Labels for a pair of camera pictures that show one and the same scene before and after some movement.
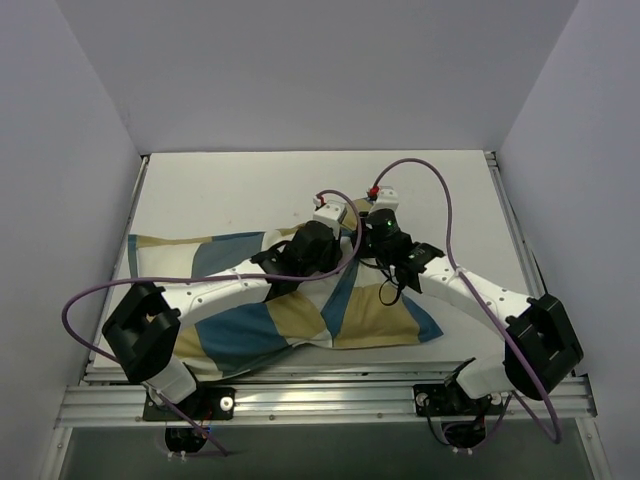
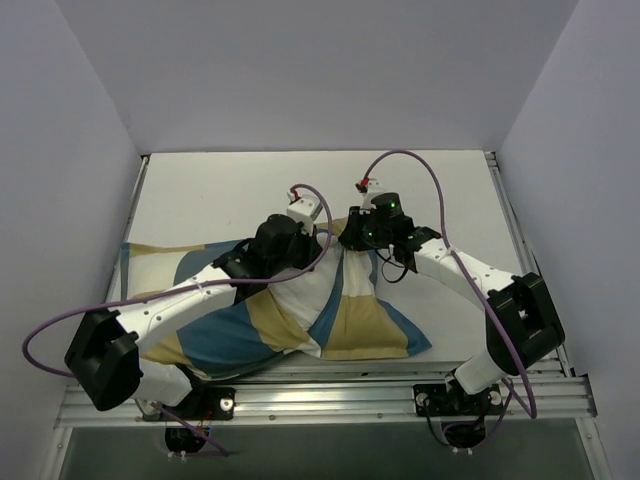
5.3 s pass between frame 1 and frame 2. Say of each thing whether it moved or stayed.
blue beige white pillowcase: moved
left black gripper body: moved
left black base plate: stayed
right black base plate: stayed
